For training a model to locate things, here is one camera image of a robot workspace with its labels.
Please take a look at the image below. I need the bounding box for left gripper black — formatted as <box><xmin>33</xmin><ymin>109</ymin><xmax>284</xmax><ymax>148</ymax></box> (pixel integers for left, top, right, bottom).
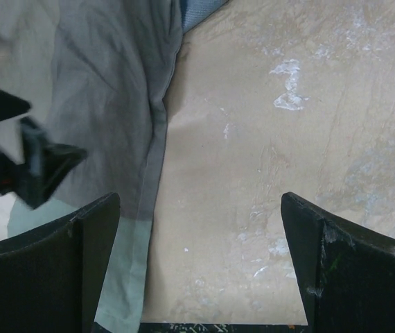
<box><xmin>0</xmin><ymin>89</ymin><xmax>87</xmax><ymax>209</ymax></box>

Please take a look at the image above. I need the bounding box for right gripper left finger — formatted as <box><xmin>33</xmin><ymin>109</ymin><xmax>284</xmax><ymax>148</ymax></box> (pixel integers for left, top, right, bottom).
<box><xmin>0</xmin><ymin>193</ymin><xmax>120</xmax><ymax>332</ymax></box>

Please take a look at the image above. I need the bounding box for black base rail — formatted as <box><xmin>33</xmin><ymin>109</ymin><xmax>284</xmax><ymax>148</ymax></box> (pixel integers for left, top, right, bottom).
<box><xmin>138</xmin><ymin>323</ymin><xmax>311</xmax><ymax>333</ymax></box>

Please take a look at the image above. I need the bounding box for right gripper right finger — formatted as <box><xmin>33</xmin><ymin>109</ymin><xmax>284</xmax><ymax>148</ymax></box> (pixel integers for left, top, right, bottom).
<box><xmin>281</xmin><ymin>192</ymin><xmax>395</xmax><ymax>332</ymax></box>

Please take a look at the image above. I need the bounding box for patchwork green beige pillowcase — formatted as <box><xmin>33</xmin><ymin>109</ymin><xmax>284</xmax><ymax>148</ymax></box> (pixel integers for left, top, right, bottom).
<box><xmin>0</xmin><ymin>0</ymin><xmax>231</xmax><ymax>333</ymax></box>

